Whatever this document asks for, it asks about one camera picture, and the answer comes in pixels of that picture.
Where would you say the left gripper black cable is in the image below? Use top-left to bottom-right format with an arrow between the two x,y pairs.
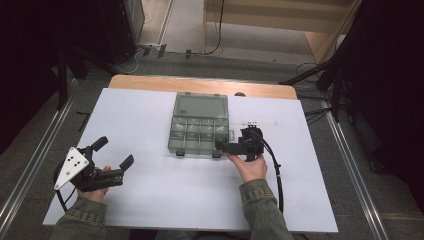
52,162 -> 78,214

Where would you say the black metal stand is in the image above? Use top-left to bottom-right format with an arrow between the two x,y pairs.
55,46 -> 88,112

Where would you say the black curtain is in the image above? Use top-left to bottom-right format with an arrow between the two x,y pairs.
333,0 -> 424,214

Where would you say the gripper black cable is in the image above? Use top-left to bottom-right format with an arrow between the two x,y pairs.
250,129 -> 285,214
52,162 -> 78,214

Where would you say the black equipment cabinet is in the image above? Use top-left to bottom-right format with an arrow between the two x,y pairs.
98,0 -> 146,66

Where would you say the black tripod stand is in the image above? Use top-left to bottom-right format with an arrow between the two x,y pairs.
278,56 -> 356,125

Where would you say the black hanging cable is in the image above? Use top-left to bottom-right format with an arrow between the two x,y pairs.
202,0 -> 225,57

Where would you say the person's right hand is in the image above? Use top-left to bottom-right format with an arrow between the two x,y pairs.
225,153 -> 269,185

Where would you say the wooden table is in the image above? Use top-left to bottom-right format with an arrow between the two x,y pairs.
108,74 -> 298,101

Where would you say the white table board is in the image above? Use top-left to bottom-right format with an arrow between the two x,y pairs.
42,87 -> 339,234

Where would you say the grey transparent compartment box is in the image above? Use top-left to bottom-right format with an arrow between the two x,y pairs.
167,91 -> 236,159

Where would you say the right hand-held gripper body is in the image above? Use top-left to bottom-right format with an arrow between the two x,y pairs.
225,119 -> 280,163

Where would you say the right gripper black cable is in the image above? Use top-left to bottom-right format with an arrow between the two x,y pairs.
250,129 -> 285,214

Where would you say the aluminium floor rail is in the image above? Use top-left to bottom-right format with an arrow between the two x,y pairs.
320,99 -> 390,240
0,79 -> 80,231

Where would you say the white floor cable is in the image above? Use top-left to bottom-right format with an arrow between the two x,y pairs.
112,49 -> 145,76

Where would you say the person's left hand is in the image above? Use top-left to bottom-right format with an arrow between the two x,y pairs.
76,165 -> 113,205

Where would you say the light wooden furniture frame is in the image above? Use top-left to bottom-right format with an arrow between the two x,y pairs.
200,0 -> 364,65

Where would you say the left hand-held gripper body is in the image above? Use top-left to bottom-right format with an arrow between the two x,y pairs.
53,145 -> 125,193

